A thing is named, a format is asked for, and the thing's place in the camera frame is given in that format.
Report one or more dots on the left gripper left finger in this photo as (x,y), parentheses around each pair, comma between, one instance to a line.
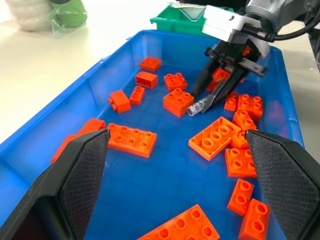
(52,190)

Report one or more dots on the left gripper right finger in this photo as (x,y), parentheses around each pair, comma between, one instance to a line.
(287,180)

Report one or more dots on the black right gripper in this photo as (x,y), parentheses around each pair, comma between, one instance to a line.
(232,53)

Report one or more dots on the silver patterned battery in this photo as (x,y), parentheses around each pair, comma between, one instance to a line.
(196,107)

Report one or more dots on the green plastic bin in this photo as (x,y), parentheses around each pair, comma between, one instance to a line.
(170,23)

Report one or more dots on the blue plastic bin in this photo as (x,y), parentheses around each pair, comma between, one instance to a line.
(155,180)

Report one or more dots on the orange one-by-two brick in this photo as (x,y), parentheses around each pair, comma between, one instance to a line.
(244,121)
(231,102)
(255,221)
(240,197)
(137,95)

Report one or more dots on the orange two-by-two brick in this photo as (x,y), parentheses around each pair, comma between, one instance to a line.
(251,106)
(150,63)
(238,163)
(176,101)
(175,82)

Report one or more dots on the orange upturned two-by-four brick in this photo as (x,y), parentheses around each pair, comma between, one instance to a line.
(212,140)

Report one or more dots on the orange hollow upturned brick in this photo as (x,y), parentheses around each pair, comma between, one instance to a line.
(146,79)

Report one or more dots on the paper label card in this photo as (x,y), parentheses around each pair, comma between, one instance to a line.
(190,10)

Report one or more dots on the orange brick on its side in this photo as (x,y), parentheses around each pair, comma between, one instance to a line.
(120,101)

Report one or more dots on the green plastic bag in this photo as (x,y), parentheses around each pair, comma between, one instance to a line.
(68,13)

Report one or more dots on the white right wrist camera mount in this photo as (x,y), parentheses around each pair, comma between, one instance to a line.
(220,22)

